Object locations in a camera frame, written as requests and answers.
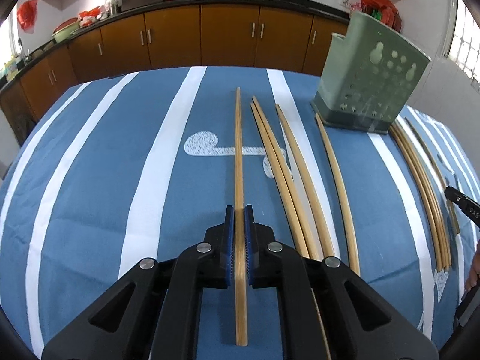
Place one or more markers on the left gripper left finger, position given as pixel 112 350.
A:
pixel 153 310

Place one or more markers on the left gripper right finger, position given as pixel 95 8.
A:
pixel 326 310

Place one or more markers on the brown lower kitchen cabinets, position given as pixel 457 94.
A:
pixel 213 34

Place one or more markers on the person's right hand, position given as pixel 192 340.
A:
pixel 474 272

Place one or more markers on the blue white striped tablecloth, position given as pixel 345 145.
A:
pixel 141 165

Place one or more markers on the green perforated utensil holder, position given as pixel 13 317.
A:
pixel 368 77

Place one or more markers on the red bags and bottles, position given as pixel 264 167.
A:
pixel 383 10

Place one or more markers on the green basin with red lid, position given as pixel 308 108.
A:
pixel 65 30

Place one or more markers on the red plastic bag on wall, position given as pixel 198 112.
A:
pixel 27 15

